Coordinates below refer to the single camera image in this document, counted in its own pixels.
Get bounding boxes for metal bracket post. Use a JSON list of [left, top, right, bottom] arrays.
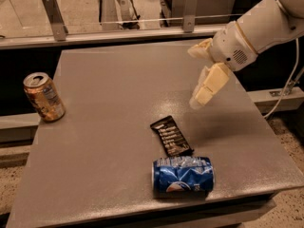
[[182, 0, 198, 33], [42, 0, 68, 41]]

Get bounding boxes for black rxbar chocolate bar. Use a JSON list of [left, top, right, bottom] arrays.
[[150, 116, 194, 157]]

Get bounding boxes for gold soda can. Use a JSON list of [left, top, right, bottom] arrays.
[[23, 72, 66, 122]]

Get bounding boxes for metal rail beam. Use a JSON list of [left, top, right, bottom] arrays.
[[0, 24, 225, 49]]

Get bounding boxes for right metal bracket post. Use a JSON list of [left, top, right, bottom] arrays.
[[182, 0, 198, 33]]

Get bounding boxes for crushed blue pepsi can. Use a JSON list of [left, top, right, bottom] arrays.
[[152, 156, 215, 193]]

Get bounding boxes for left metal bracket post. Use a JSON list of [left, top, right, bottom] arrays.
[[42, 0, 68, 41]]

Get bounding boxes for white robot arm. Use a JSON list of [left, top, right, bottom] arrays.
[[188, 0, 304, 109]]

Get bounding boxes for white cable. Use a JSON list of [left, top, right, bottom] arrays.
[[262, 37, 301, 121]]

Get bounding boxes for black cables on floor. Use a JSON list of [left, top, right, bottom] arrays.
[[125, 0, 141, 29]]

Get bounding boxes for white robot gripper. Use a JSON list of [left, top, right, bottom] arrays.
[[187, 21, 257, 109]]

